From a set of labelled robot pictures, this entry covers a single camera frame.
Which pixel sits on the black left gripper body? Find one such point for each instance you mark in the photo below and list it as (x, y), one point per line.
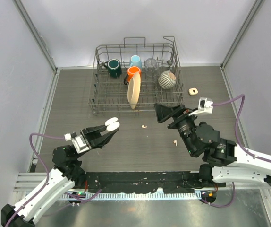
(88, 137)

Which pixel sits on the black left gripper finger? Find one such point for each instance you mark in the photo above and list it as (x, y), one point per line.
(95, 131)
(105, 139)

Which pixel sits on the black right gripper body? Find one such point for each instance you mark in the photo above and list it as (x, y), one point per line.
(184, 123)

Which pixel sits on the beige earbud charging case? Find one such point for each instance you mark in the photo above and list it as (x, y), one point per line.
(193, 91)

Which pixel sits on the white earbud charging case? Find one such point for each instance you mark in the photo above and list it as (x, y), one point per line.
(112, 124)

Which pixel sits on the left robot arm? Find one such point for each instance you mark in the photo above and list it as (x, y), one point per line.
(66, 174)

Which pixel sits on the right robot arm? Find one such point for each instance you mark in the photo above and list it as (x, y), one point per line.
(224, 160)

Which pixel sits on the striped ceramic bowl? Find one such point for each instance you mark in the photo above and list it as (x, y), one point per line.
(167, 80)

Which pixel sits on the beige plate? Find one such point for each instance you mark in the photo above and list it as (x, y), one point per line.
(133, 90)

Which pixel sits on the clear glass cup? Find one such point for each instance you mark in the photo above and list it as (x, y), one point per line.
(151, 67)

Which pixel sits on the orange mug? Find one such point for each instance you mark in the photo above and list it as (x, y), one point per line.
(130, 73)

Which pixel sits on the light blue mug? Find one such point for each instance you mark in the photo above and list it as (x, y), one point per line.
(135, 60)

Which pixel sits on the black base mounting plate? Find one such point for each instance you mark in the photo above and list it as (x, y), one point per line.
(146, 182)

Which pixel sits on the dark green mug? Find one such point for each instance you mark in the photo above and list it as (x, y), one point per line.
(114, 68)

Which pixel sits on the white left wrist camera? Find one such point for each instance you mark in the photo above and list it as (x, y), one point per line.
(78, 142)

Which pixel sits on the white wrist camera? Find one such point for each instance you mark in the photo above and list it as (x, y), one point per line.
(78, 142)
(204, 107)

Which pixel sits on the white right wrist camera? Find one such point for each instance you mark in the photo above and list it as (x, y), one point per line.
(204, 107)

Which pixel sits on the grey wire dish rack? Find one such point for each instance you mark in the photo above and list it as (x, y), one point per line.
(109, 95)

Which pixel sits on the white slotted cable duct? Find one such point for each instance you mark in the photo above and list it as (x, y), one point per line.
(159, 195)

